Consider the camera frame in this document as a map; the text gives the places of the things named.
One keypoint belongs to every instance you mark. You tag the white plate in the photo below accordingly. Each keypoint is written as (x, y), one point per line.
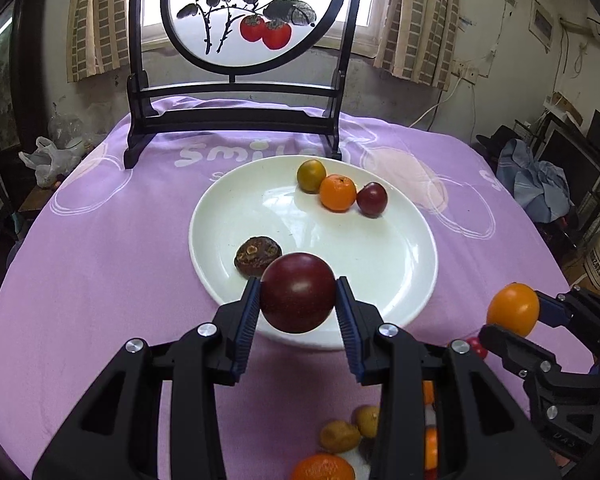
(280, 220)

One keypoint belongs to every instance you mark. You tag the small yellow-green fruit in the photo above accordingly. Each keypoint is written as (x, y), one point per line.
(337, 436)
(367, 420)

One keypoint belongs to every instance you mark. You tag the blue clothes pile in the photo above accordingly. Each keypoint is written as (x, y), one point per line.
(535, 180)

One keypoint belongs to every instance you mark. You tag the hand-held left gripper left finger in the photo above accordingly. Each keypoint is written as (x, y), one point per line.
(247, 320)

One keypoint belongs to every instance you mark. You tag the green-yellow tomato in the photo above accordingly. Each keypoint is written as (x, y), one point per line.
(311, 176)

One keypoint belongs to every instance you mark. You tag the purple tablecloth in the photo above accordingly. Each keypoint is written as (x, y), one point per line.
(105, 260)

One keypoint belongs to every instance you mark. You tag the white plastic bag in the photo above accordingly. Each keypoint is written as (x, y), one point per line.
(50, 160)

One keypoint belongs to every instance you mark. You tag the dark cabinet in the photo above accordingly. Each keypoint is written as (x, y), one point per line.
(2, 85)

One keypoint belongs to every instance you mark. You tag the red cherry tomato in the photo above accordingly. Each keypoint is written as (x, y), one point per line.
(477, 347)

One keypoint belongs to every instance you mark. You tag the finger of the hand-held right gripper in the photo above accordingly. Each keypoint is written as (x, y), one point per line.
(550, 310)
(510, 350)

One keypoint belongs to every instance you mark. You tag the computer monitor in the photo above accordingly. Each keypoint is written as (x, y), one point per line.
(580, 160)

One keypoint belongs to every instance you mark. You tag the dark wrinkled passion fruit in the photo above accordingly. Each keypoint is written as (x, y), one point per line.
(256, 255)
(366, 449)

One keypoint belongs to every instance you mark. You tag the white wall outlet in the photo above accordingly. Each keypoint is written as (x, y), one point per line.
(464, 71)

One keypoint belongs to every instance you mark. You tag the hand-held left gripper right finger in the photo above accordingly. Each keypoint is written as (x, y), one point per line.
(347, 330)

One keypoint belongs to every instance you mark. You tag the cardboard box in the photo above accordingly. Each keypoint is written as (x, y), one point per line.
(565, 105)

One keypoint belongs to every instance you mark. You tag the brick pattern curtain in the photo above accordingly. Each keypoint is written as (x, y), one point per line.
(95, 20)
(420, 25)

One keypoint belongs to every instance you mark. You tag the small dark red plum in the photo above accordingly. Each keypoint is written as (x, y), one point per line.
(372, 200)

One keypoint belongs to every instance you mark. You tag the clear plastic bag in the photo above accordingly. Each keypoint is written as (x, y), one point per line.
(67, 127)

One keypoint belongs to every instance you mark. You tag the white wall frame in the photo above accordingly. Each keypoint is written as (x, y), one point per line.
(541, 25)

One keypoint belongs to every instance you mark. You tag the black hat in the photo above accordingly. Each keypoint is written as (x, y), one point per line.
(500, 140)

